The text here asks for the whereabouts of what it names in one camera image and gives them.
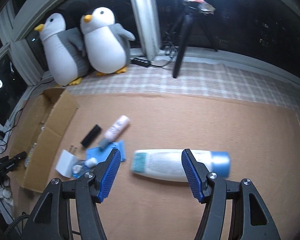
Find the cardboard box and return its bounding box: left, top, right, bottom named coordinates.
left=9, top=87, right=79, bottom=192

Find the large plush penguin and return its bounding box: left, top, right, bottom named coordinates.
left=34, top=13, right=90, bottom=86

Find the small blue sanitizer bottle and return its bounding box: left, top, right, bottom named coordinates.
left=72, top=157, right=97, bottom=178

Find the black cylindrical tube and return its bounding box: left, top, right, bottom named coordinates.
left=81, top=125, right=102, bottom=148

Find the small plush penguin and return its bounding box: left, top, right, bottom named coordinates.
left=80, top=7, right=135, bottom=76

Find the white wall charger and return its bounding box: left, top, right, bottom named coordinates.
left=55, top=145, right=78, bottom=178

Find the black cable on floor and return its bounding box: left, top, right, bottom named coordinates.
left=0, top=78, right=53, bottom=156

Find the white gloved left hand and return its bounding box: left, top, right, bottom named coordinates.
left=0, top=176, right=14, bottom=225

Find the black usb hub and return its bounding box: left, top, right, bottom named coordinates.
left=130, top=57, right=151, bottom=68

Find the white lotion bottle blue cap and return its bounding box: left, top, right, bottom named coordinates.
left=130, top=149, right=231, bottom=183

